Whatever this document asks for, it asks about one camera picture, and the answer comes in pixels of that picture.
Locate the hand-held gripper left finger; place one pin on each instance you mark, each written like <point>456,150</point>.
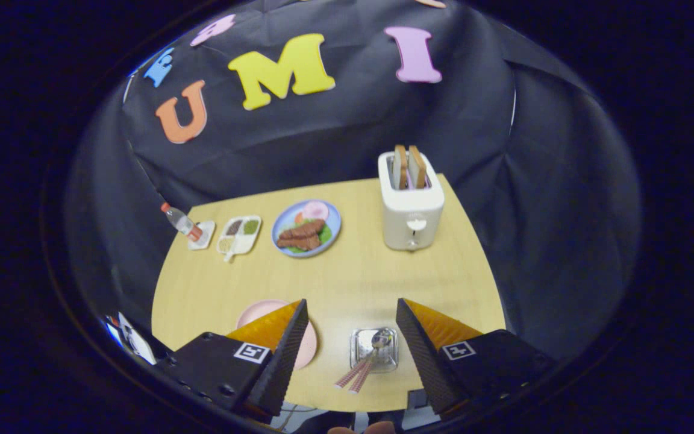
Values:
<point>281,361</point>

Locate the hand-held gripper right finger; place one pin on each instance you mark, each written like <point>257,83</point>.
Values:
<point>425,355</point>

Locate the black table clamp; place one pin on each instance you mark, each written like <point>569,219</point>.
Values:
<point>417,399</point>

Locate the pink plate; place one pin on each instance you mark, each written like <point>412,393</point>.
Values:
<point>256,312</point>

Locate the brown sausage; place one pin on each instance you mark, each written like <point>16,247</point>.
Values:
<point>302,243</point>
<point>305,229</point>

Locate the white divided condiment tray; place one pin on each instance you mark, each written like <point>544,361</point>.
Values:
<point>238,238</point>

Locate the white flat device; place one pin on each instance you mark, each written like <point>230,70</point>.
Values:
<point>137,342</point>

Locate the blue plate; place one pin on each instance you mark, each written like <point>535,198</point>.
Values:
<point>335,224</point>

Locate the white toaster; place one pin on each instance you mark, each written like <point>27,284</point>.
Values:
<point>410,208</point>

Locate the white square coaster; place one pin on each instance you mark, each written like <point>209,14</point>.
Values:
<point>207,232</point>

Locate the pink ham slice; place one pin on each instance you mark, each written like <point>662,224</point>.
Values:
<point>315,210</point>

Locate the phone with lit screen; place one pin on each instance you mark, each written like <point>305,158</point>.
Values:
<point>113,330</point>

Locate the clear bottle with red cap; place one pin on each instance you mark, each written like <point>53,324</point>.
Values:
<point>181,222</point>

